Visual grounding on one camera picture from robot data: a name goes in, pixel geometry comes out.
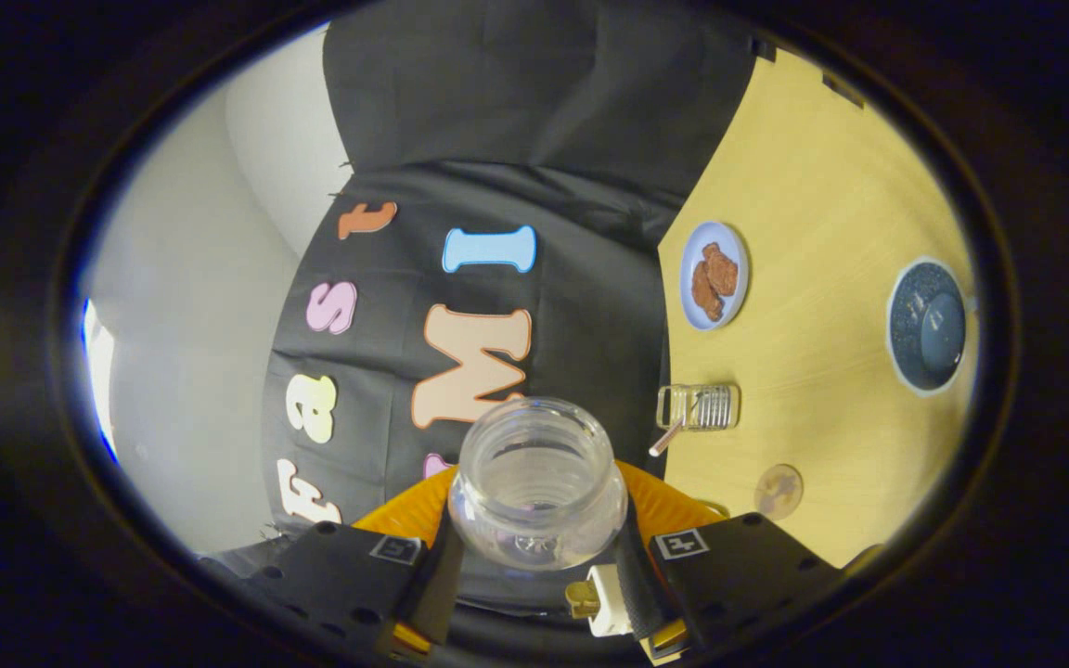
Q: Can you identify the light wooden table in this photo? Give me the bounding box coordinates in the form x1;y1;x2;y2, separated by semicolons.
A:
658;46;981;569

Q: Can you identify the white toaster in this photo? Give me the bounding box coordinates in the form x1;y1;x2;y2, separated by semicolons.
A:
588;564;635;637

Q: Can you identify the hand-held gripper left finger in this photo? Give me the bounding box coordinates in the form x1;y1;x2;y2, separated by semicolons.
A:
210;464;466;662

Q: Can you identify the clear ribbed glass cup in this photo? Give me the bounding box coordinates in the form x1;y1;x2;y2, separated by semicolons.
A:
657;383;741;432

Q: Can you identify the brown meat piece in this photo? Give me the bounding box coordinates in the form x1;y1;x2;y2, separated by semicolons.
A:
690;262;724;322
703;243;740;296

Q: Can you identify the black backdrop cloth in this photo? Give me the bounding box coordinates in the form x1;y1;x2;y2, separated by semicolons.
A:
261;0;758;641

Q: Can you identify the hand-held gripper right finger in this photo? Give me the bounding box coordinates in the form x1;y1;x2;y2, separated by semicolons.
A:
613;461;846;664

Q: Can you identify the bright ceiling light panel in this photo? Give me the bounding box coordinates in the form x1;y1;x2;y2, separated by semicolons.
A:
80;297;120;465

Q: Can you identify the pink white straw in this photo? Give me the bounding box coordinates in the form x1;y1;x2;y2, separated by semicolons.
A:
649;417;689;457

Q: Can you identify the dark blue speckled bowl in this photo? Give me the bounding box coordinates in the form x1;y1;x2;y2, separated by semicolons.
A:
885;258;973;398

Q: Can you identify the light blue plate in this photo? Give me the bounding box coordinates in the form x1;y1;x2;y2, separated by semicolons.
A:
680;221;750;331

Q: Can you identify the clear glass bottle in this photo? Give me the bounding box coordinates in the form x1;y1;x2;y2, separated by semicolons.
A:
448;397;630;572

